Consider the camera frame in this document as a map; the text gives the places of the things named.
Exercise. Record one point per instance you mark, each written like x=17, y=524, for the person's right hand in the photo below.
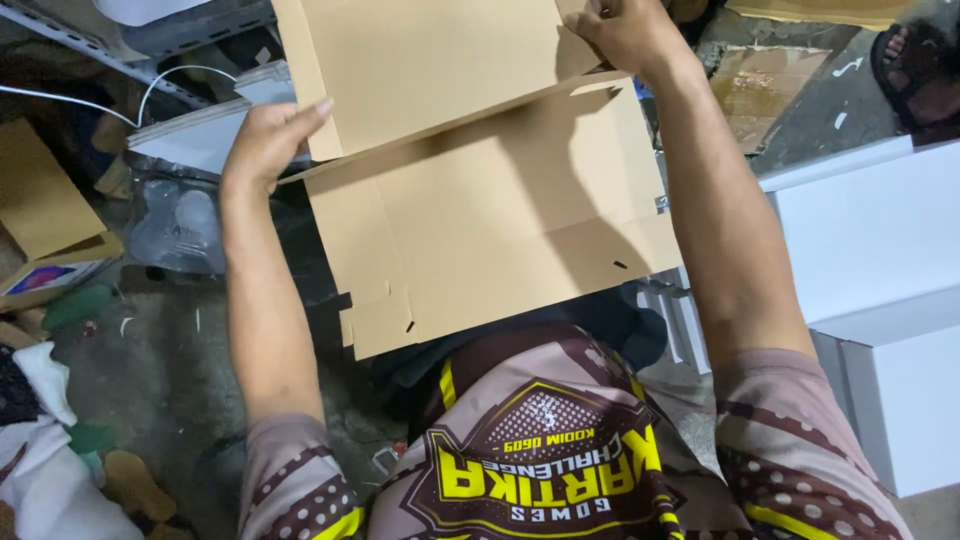
x=630, y=34

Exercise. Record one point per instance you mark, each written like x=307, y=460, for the person's left hand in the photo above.
x=262, y=146

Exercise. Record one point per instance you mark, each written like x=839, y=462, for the brown cardboard box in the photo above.
x=480, y=202

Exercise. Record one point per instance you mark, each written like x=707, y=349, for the stack of white flat cartons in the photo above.
x=202, y=127

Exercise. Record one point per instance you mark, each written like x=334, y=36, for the clear plastic bag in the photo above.
x=176, y=217

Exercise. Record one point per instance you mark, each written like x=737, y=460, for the torn dirty cardboard piece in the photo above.
x=757, y=94

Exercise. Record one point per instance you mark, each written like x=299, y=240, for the grey metal shelf rack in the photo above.
x=135, y=37

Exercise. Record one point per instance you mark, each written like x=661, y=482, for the brown cardboard sheet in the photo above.
x=817, y=10

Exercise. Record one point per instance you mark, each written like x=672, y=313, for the brown cardboard piece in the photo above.
x=45, y=195

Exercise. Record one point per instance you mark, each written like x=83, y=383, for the green plastic object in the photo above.
x=75, y=306

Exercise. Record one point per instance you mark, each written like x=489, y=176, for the colourful printed box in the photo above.
x=49, y=279

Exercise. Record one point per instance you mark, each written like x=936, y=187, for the black sandal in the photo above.
x=907, y=112

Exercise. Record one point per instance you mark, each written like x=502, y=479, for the person's black trousers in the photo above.
x=600, y=322

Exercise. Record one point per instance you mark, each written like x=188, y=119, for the large white box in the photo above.
x=862, y=225

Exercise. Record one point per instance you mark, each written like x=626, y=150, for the heap of cloths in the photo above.
x=52, y=457

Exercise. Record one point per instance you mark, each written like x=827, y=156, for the person's patterned brown shirt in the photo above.
x=555, y=457

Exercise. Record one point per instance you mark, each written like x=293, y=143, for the small white box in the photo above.
x=900, y=397

